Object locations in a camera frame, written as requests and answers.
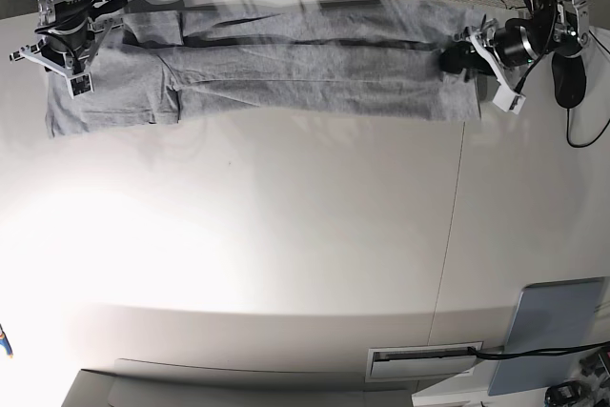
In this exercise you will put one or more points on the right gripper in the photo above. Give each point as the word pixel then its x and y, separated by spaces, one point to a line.
pixel 81 45

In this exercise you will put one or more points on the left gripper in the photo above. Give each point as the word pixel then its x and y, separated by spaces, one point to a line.
pixel 491 50

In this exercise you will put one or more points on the grey T-shirt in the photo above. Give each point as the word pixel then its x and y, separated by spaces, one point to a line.
pixel 370 57

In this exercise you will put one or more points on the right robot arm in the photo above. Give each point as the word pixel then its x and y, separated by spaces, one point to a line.
pixel 69 14

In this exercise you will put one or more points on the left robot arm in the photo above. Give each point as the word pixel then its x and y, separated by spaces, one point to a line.
pixel 558 28

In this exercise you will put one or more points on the black computer mouse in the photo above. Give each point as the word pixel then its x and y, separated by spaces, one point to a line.
pixel 570 81

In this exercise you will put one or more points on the grey laptop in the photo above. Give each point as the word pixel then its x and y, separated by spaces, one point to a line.
pixel 549 315

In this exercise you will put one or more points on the blue orange tool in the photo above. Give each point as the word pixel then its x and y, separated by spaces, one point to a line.
pixel 4 343

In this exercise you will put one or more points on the black device blue trim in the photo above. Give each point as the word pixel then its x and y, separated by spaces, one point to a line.
pixel 568 393

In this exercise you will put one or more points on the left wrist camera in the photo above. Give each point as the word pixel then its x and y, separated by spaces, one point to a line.
pixel 508 101

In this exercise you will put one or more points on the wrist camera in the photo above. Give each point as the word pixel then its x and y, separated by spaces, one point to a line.
pixel 508 101
pixel 80 84

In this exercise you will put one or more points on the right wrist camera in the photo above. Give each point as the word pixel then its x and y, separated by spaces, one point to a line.
pixel 80 84

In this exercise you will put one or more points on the white table cable tray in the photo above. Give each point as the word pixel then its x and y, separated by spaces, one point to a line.
pixel 423 362

